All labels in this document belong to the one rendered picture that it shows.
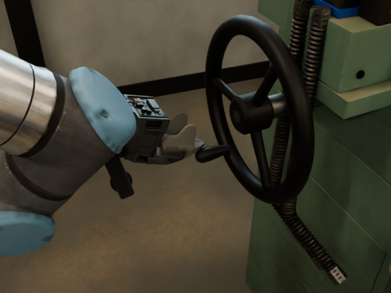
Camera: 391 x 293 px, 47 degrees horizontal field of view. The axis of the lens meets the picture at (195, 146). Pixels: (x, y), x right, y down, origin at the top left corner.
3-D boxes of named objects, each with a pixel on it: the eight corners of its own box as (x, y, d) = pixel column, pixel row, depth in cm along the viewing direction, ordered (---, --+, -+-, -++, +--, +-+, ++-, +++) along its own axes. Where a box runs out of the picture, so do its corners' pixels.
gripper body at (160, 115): (175, 121, 67) (97, 117, 61) (160, 167, 71) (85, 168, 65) (156, 96, 73) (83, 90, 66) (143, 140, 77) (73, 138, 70)
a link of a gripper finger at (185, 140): (220, 129, 73) (170, 128, 68) (209, 158, 76) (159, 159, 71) (211, 119, 75) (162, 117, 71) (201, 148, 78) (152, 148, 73)
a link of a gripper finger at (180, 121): (212, 120, 75) (162, 117, 71) (201, 149, 78) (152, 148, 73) (203, 110, 78) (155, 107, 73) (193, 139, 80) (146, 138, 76)
